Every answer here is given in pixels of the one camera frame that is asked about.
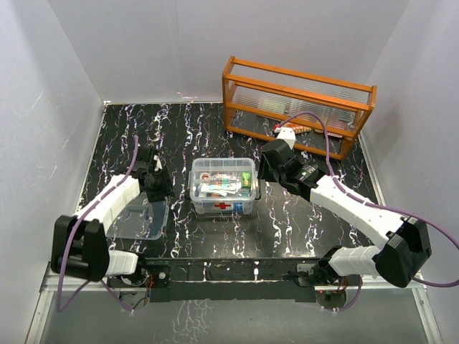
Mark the small green box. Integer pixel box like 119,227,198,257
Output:
241,171,252,189

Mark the clear plastic box lid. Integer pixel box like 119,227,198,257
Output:
107,196,169,241

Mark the clear plastic medicine box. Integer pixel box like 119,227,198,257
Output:
188,158,258,215

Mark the clear compartment organizer tray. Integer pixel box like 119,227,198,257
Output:
189,158,257,201

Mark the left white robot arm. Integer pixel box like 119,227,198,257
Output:
51,148,174,286

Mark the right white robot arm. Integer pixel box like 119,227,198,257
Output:
258,139,432,288

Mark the orange wooden shelf rack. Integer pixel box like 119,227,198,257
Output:
222,56,377,160

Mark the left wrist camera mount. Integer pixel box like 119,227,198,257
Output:
151,154,162,171

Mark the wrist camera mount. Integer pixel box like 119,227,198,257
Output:
151,154,162,171
273,125,296,150

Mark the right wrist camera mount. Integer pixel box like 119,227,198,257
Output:
273,125,296,150

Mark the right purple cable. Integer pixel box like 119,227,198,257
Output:
281,111,459,288

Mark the purple cable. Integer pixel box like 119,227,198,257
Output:
55,135,141,312
281,111,459,288

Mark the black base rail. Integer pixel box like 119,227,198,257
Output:
108,257,359,302

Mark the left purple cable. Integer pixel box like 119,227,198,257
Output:
55,135,141,312

